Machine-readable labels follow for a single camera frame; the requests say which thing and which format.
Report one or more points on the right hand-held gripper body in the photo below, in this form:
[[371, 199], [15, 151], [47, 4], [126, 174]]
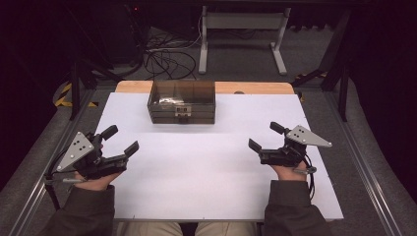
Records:
[[288, 154]]

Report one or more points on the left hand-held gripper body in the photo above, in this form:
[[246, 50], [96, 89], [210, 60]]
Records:
[[88, 164]]

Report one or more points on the smoky transparent drawer box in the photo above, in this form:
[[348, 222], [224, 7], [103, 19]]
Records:
[[196, 95]]

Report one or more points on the person's right hand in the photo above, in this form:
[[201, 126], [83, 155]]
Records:
[[290, 173]]

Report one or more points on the person's left hand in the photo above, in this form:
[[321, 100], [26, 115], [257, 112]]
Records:
[[98, 184]]

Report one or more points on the black tripod stand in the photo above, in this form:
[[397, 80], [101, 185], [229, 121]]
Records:
[[75, 91]]

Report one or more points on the shiny clear packet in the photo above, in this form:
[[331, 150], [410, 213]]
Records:
[[165, 100]]

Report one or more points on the yellow black hazard tape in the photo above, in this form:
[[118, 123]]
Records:
[[64, 90]]

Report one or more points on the white board sheet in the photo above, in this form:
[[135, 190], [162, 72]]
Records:
[[196, 180]]

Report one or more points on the black angled stand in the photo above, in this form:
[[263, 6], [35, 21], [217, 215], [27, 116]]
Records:
[[343, 98]]

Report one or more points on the person's left leg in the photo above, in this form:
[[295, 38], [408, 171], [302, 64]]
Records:
[[150, 229]]

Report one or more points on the person's leg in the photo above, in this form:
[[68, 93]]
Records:
[[150, 229], [226, 229]]

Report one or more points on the person's right leg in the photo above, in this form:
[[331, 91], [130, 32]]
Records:
[[226, 229]]

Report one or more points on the black equipment case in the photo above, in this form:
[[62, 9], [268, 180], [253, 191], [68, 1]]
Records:
[[124, 32]]

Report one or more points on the white metal stand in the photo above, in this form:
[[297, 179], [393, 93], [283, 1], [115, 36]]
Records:
[[242, 21]]

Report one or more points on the aluminium rail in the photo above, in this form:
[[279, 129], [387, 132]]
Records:
[[29, 206], [370, 187]]

